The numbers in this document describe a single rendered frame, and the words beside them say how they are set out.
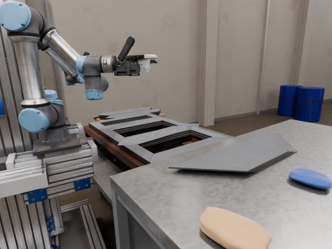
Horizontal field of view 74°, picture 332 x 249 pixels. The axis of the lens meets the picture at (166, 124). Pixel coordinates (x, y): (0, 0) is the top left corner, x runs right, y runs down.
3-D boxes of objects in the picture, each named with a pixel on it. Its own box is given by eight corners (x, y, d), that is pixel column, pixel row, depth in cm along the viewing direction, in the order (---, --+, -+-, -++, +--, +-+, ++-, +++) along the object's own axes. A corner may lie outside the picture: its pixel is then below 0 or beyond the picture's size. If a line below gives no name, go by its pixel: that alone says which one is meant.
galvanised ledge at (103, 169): (84, 141, 238) (84, 138, 237) (145, 195, 136) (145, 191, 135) (64, 145, 227) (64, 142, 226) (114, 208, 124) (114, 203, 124)
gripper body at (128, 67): (141, 75, 103) (115, 76, 102) (140, 57, 102) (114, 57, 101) (140, 74, 95) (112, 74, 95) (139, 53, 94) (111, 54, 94)
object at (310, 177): (284, 182, 72) (286, 173, 71) (291, 170, 79) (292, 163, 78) (330, 194, 64) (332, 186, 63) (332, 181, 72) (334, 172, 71)
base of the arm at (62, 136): (40, 148, 110) (37, 129, 107) (40, 140, 122) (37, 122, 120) (73, 143, 117) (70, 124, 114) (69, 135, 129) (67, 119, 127)
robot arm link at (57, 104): (69, 120, 123) (65, 96, 119) (59, 127, 110) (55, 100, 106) (47, 121, 122) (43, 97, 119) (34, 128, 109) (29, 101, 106)
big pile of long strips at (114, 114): (149, 110, 323) (149, 105, 321) (165, 114, 291) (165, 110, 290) (96, 118, 278) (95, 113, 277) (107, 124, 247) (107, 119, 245)
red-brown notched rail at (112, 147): (88, 131, 234) (87, 125, 233) (188, 205, 106) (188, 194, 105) (84, 131, 232) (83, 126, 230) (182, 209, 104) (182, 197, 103)
